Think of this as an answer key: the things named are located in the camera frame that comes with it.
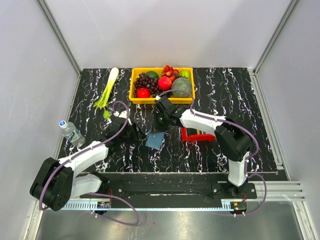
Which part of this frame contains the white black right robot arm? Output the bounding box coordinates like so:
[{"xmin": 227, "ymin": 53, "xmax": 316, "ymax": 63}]
[{"xmin": 151, "ymin": 96, "xmax": 259, "ymax": 198}]

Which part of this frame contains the clear plastic water bottle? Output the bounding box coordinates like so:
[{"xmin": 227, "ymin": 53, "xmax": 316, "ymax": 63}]
[{"xmin": 58, "ymin": 120, "xmax": 86, "ymax": 148}]

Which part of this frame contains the red tomato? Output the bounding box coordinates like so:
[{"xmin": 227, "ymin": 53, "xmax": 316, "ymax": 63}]
[{"xmin": 136, "ymin": 87, "xmax": 151, "ymax": 98}]

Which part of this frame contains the green netted melon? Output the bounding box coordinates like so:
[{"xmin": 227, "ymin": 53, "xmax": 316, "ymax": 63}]
[{"xmin": 171, "ymin": 77, "xmax": 192, "ymax": 98}]

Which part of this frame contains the red lychee cluster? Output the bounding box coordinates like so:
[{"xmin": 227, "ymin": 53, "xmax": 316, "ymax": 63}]
[{"xmin": 161, "ymin": 64, "xmax": 179, "ymax": 77}]

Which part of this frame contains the red pomegranate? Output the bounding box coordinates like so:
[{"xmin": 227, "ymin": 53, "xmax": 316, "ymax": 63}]
[{"xmin": 157, "ymin": 76, "xmax": 172, "ymax": 91}]

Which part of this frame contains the dark purple grape bunch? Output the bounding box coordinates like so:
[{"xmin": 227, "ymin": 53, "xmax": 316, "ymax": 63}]
[{"xmin": 133, "ymin": 72, "xmax": 161, "ymax": 98}]

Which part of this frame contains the yellow plastic fruit bin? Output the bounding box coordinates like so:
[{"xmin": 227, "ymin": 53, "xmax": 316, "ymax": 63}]
[{"xmin": 128, "ymin": 67, "xmax": 196, "ymax": 105}]

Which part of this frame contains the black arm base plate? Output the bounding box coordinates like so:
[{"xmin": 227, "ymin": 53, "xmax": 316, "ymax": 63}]
[{"xmin": 79, "ymin": 181, "xmax": 258, "ymax": 200}]

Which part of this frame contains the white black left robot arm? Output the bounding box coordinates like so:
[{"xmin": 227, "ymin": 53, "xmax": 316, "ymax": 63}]
[{"xmin": 29, "ymin": 117, "xmax": 139, "ymax": 211}]

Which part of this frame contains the blue leather card holder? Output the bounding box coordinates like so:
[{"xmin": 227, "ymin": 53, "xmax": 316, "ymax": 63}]
[{"xmin": 145, "ymin": 132, "xmax": 165, "ymax": 150}]

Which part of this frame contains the green white celery stalk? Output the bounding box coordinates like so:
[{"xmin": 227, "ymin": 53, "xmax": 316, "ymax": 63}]
[{"xmin": 93, "ymin": 67, "xmax": 119, "ymax": 120}]

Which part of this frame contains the dark green avocado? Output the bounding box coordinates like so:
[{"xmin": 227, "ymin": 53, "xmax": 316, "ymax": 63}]
[{"xmin": 145, "ymin": 71, "xmax": 159, "ymax": 79}]

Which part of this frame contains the dark blueberry cluster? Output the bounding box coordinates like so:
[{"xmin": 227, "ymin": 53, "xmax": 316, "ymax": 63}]
[{"xmin": 152, "ymin": 90, "xmax": 172, "ymax": 98}]

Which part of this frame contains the red plastic card tray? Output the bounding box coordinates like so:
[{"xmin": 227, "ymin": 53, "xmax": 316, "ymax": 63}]
[{"xmin": 180, "ymin": 127, "xmax": 216, "ymax": 143}]

